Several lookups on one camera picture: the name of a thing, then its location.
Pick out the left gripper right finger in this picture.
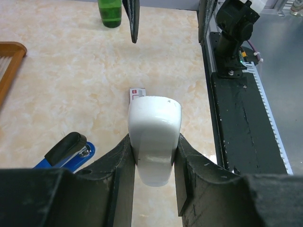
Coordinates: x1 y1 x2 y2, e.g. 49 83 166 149
174 135 303 227

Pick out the green glass bottle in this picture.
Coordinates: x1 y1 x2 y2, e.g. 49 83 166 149
98 0 122 28

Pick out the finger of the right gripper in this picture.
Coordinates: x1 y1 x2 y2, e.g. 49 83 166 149
197 0 217 46
122 0 140 44

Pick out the blue black stapler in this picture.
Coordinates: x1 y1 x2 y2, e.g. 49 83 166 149
35 132 96 172

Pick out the small staple box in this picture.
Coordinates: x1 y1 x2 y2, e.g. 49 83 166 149
129 87 146 103

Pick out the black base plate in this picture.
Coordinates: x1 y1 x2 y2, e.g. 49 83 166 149
207 32 288 174

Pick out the white slotted cable duct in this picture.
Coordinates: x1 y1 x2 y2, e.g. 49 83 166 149
242 61 293 175

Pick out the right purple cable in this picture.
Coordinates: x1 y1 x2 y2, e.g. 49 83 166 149
246 39 264 64

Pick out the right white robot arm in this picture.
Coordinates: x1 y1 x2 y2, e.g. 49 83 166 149
122 0 265 79

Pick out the wooden three-tier shelf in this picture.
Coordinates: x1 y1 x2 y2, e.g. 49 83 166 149
0 42 27 106

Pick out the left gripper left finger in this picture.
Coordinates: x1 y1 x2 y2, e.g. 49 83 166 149
0 136 135 227

